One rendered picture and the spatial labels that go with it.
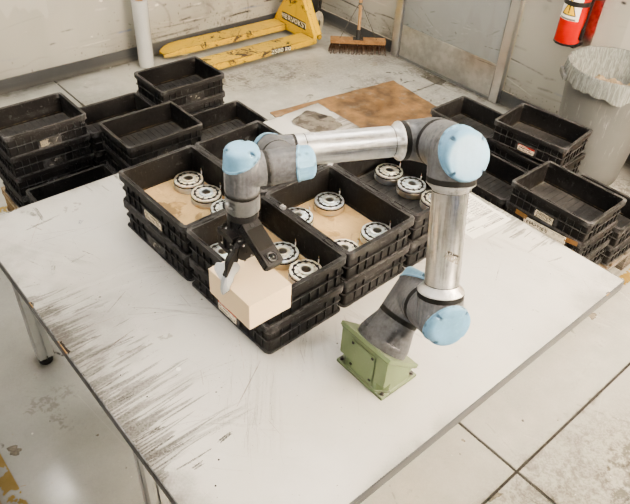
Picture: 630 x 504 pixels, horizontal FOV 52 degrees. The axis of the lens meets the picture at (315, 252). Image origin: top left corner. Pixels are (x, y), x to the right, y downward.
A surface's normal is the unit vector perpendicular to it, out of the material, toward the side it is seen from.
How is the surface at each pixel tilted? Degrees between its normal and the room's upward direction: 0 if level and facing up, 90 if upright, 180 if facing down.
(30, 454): 0
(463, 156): 64
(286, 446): 0
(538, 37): 90
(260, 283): 0
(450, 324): 79
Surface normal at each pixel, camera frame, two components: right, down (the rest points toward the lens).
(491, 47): -0.76, 0.39
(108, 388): 0.05, -0.77
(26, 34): 0.66, 0.51
